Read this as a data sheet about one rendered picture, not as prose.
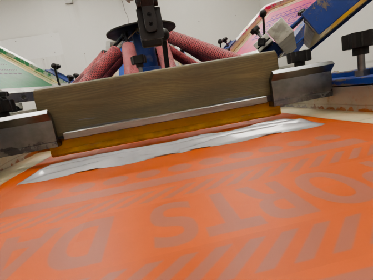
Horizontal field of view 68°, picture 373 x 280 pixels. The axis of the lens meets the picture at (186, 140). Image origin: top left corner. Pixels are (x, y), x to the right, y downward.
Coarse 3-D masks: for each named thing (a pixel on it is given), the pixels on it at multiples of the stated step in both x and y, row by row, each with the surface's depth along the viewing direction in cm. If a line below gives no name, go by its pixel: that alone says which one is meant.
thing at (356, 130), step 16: (208, 128) 47; (224, 128) 44; (320, 128) 31; (336, 128) 30; (352, 128) 29; (368, 128) 28; (224, 144) 32; (240, 144) 30; (256, 144) 29; (192, 160) 27
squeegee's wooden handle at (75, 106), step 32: (192, 64) 40; (224, 64) 41; (256, 64) 42; (64, 96) 39; (96, 96) 39; (128, 96) 40; (160, 96) 40; (192, 96) 41; (224, 96) 42; (256, 96) 42; (64, 128) 39
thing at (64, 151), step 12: (276, 108) 44; (216, 120) 43; (228, 120) 43; (240, 120) 44; (156, 132) 42; (168, 132) 42; (180, 132) 43; (84, 144) 41; (96, 144) 41; (108, 144) 41; (120, 144) 42
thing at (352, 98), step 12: (372, 84) 35; (336, 96) 42; (348, 96) 39; (360, 96) 37; (372, 96) 35; (324, 108) 45; (336, 108) 42; (348, 108) 40; (360, 108) 38; (372, 108) 36; (12, 156) 44; (24, 156) 48; (0, 168) 40
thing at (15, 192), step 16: (128, 144) 44; (144, 144) 42; (48, 160) 43; (64, 160) 40; (144, 160) 31; (160, 160) 30; (176, 160) 28; (16, 176) 35; (64, 176) 30; (80, 176) 29; (96, 176) 28; (112, 176) 26; (0, 192) 28; (16, 192) 27; (32, 192) 26; (0, 208) 22
